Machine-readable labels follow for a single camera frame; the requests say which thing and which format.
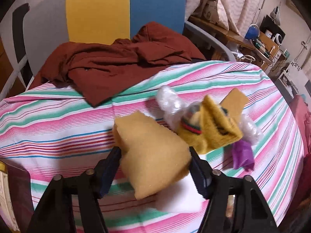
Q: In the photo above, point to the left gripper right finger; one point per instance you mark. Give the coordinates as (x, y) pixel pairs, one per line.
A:
(201, 173)

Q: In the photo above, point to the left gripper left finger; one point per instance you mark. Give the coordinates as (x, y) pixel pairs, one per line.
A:
(105, 172)

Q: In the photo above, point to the purple foil packet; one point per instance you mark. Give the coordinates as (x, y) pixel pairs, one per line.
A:
(242, 155)

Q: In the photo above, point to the white plastic wrap ball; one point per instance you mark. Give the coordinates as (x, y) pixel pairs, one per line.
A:
(172, 105)

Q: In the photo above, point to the dark red garment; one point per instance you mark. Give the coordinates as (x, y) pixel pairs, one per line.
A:
(99, 71)

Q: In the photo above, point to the pink pillow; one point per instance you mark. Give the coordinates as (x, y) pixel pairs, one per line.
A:
(302, 116)

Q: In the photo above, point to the wooden desk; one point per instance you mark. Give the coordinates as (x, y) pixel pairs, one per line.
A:
(226, 36)

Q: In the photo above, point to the blue jug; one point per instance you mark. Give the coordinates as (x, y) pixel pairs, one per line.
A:
(253, 32)

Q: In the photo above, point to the black shelf with items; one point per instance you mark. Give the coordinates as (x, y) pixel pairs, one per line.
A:
(268, 24)

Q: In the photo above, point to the grey yellow blue chair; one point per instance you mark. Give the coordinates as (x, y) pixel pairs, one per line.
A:
(36, 30)

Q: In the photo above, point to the pink patterned curtain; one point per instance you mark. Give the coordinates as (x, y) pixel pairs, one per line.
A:
(234, 15)

